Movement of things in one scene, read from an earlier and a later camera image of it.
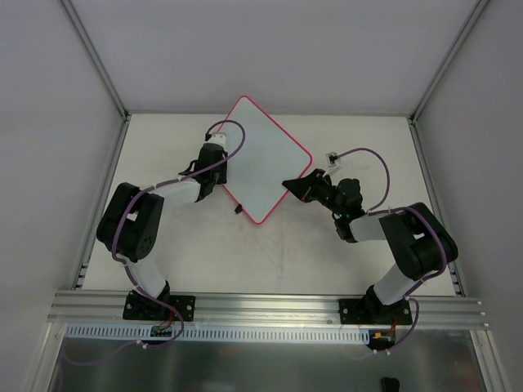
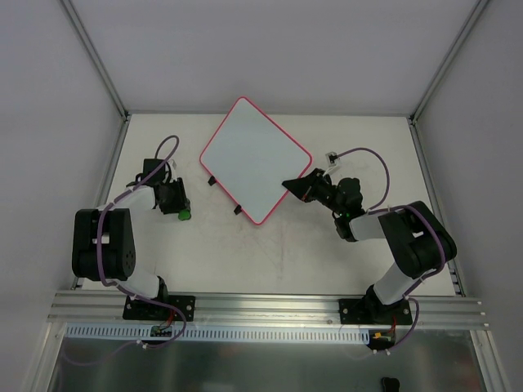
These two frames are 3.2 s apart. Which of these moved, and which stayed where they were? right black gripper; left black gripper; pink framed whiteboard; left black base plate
Moved: left black gripper
Stayed: left black base plate; right black gripper; pink framed whiteboard
